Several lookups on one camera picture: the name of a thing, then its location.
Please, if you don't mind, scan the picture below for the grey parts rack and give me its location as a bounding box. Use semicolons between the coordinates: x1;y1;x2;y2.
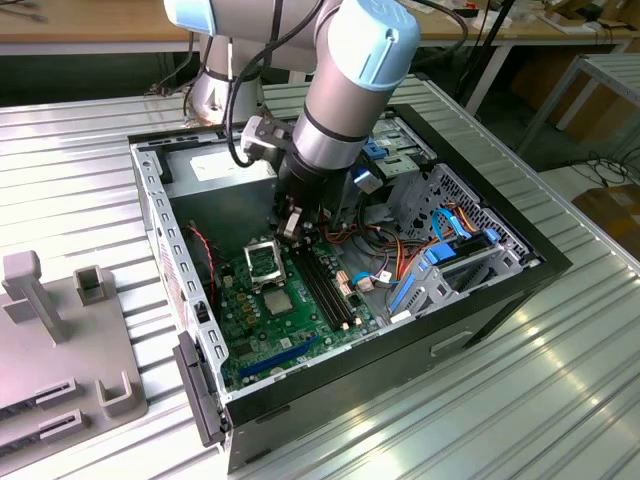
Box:
0;249;150;457

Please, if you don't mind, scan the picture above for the grey metal frame table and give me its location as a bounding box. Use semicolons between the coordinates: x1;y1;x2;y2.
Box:
517;52;640;161

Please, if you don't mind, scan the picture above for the wooden desk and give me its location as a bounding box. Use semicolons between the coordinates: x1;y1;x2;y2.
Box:
0;0;640;114

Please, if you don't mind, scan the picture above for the labelled cardboard box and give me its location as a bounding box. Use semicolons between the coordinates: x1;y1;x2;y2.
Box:
571;183;640;261

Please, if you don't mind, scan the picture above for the red and black fan wire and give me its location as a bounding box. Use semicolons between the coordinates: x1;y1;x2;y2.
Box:
186;224;227;306

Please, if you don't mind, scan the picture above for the black PC case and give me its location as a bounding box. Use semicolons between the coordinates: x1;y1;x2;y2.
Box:
127;102;574;475

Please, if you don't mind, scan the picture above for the black tripod stand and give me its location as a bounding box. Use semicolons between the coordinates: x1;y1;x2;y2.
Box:
457;0;516;114

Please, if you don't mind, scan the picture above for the hard disk in blue carrier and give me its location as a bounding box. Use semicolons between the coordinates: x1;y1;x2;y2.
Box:
423;227;503;267

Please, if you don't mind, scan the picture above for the empty blue disk carrier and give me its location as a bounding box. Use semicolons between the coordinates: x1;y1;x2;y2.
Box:
388;271;432;315

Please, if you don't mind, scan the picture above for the grey metal drive cage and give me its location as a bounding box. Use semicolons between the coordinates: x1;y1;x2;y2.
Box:
329;117;437;229

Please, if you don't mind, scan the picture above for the blue expansion slot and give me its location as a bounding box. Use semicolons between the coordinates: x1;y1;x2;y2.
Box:
238;333;321;381

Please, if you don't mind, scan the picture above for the long blue data wire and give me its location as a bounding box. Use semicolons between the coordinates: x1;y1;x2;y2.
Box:
429;206;475;242

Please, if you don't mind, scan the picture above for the brown cardboard box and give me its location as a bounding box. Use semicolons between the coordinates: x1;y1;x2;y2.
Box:
509;49;640;144

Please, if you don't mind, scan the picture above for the silver CPU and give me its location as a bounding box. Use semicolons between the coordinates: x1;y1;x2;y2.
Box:
263;290;292;317

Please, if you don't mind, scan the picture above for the green motherboard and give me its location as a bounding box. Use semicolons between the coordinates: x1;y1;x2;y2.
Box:
215;238;387;390

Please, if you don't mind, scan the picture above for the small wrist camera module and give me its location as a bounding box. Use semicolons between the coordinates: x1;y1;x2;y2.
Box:
349;167;385;196

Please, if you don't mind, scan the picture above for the CPU socket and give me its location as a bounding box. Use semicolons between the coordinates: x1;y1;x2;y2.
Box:
257;284;304;324

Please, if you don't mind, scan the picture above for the blue drive bay bracket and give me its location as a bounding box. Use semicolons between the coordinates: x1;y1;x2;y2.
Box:
360;138;396;162

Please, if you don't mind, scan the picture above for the multicoloured power wire bundle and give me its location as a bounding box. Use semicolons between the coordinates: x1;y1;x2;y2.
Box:
299;199;431;286

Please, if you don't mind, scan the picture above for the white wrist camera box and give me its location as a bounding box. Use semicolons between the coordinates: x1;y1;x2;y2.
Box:
241;115;297;169

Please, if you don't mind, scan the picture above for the metal socket cover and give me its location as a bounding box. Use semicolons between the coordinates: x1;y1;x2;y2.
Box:
242;238;287;291

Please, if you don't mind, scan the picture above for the black card retention latch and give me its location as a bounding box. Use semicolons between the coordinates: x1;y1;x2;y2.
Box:
172;329;235;447

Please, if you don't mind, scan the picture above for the black camera cable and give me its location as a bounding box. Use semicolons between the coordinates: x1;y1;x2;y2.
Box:
224;0;321;169
147;74;199;124

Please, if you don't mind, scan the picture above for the grey metal disk bay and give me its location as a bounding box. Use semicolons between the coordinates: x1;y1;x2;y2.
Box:
384;239;544;324

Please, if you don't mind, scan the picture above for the short blue data wire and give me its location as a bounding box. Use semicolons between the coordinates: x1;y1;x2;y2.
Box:
348;269;396;294

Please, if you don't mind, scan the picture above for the grey power supply unit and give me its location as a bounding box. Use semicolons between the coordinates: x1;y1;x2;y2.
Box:
162;139;279;261

